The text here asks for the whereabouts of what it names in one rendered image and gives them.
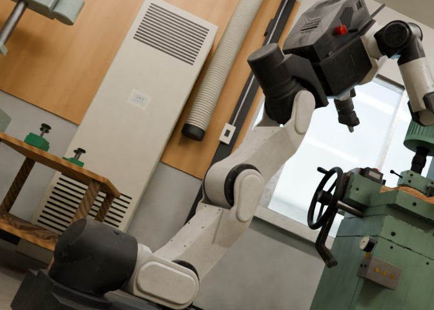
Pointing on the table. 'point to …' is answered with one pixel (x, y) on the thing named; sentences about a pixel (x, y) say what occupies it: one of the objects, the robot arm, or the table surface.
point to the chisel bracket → (415, 181)
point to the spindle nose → (419, 159)
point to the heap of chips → (413, 192)
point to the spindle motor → (419, 137)
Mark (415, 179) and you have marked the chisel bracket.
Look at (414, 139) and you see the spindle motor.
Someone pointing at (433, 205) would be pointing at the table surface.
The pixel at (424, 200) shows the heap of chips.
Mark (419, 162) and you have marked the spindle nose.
